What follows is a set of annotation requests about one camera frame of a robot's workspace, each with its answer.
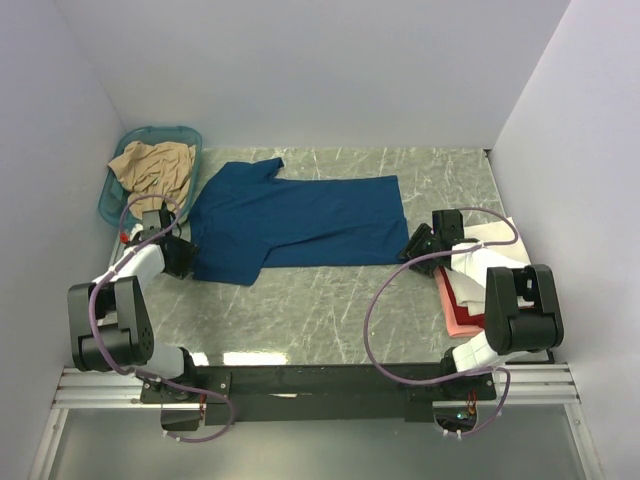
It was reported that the black base beam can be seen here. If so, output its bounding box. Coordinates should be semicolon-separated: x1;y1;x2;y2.
140;364;497;431

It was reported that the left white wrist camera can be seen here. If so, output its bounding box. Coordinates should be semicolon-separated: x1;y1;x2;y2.
119;223;144;246

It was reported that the blue t-shirt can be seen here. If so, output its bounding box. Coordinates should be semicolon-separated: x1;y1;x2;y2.
189;157;409;286

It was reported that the aluminium frame rail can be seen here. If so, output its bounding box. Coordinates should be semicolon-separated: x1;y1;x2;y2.
29;364;605;479

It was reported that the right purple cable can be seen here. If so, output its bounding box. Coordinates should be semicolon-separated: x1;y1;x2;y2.
362;206;521;437

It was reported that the teal plastic basket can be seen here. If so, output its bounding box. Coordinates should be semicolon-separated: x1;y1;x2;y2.
98;126;202;228

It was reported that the beige t-shirt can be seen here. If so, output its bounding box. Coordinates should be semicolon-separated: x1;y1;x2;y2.
108;141;197;219

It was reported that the folded pink t-shirt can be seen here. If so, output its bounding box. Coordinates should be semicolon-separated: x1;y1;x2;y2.
434;268;485;338

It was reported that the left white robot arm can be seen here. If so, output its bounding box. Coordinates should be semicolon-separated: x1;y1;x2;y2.
67;205;200;402

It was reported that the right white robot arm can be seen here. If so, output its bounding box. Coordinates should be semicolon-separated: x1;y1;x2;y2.
399;209;564;399

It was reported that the purple cable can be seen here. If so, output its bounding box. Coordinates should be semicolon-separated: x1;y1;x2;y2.
362;206;521;437
88;194;236;445

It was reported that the folded red t-shirt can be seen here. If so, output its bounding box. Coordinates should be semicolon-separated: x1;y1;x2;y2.
441;268;485;316

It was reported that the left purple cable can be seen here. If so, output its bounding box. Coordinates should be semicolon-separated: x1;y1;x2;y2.
88;194;236;445

